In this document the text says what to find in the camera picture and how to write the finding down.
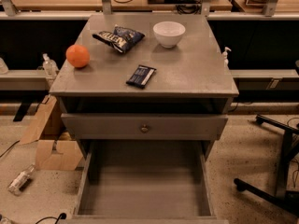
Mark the black cable coil on bench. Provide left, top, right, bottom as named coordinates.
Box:
left=175, top=0, right=204, bottom=15

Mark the brown cardboard box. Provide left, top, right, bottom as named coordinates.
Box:
left=20, top=95, right=84, bottom=171

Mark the blue chip bag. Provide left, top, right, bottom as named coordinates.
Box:
left=93, top=25, right=145, bottom=53

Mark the grey middle drawer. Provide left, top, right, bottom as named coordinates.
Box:
left=62, top=113, right=228, bottom=141

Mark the grey wooden drawer cabinet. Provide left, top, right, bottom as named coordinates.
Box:
left=50, top=13, right=238, bottom=153

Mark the brass drawer knob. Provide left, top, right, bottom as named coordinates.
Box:
left=140, top=124, right=149, bottom=133

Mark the white pump bottle right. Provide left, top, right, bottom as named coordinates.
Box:
left=222, top=47, right=232, bottom=66

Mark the clear plastic bottle on floor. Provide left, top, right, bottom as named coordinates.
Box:
left=7, top=164, right=36, bottom=196

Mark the wooden workbench background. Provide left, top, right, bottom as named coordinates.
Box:
left=11, top=0, right=299, bottom=19

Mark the black cable on floor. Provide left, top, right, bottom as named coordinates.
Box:
left=34, top=212, right=67, bottom=224

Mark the clear sanitizer bottle left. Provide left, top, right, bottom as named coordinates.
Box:
left=42, top=53, right=59, bottom=77

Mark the white ceramic bowl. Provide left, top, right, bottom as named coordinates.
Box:
left=153, top=21, right=186, bottom=48

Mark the orange fruit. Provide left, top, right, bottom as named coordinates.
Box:
left=65, top=45, right=90, bottom=68

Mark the black chair base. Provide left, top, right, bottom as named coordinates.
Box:
left=234, top=115, right=299, bottom=217

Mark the dark blue snack packet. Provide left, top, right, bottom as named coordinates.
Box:
left=126, top=65, right=156, bottom=89

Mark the grey open bottom drawer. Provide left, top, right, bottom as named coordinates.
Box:
left=59, top=141, right=229, bottom=224

